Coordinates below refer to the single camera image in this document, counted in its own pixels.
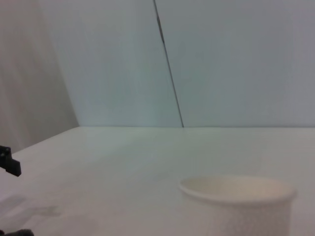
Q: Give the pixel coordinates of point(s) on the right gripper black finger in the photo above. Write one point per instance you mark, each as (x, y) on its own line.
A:
(9, 163)

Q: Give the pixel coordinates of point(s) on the white paper cup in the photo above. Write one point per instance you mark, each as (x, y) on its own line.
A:
(246, 214)

